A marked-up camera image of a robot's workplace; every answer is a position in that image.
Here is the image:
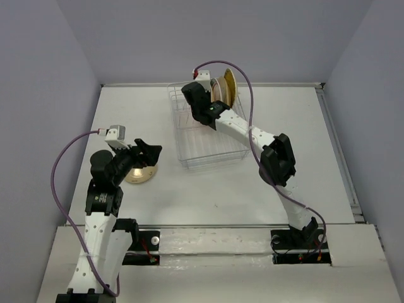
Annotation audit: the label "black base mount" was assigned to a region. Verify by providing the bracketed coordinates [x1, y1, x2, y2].
[122, 230, 160, 266]
[270, 229, 331, 265]

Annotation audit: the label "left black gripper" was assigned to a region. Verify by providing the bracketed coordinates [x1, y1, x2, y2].
[110, 138, 162, 185]

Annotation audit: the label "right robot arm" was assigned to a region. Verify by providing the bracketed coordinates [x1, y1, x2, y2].
[181, 81, 318, 249]

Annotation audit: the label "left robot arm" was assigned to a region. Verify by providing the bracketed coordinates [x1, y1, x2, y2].
[56, 139, 162, 302]

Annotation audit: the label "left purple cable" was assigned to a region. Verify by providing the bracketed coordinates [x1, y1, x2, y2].
[51, 128, 121, 297]

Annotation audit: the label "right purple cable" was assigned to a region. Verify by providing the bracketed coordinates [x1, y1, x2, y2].
[192, 60, 326, 258]

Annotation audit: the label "purple cable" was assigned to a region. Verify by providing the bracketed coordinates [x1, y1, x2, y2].
[51, 128, 121, 297]
[192, 60, 326, 258]

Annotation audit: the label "orange round plate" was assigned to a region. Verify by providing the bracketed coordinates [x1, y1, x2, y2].
[175, 107, 202, 129]

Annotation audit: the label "white plate green rim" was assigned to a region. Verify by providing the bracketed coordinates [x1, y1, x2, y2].
[210, 78, 227, 103]

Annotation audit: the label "small beige round plate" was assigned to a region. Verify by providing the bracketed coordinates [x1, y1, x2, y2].
[124, 165, 158, 184]

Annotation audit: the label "beige oval flower plate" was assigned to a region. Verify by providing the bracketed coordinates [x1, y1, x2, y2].
[217, 76, 232, 107]

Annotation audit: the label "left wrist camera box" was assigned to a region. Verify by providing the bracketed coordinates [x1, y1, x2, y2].
[105, 125, 128, 150]

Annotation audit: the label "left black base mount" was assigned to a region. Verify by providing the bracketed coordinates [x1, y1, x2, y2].
[122, 230, 160, 266]

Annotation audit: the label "yellow bear plate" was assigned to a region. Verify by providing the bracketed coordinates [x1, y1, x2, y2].
[210, 78, 222, 102]

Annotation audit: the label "green woven bamboo tray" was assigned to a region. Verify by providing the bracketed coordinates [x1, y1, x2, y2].
[223, 68, 238, 107]

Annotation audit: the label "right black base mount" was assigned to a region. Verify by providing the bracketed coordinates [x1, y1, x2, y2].
[270, 229, 331, 265]

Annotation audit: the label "white wire dish rack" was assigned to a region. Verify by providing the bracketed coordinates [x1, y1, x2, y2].
[167, 82, 249, 169]

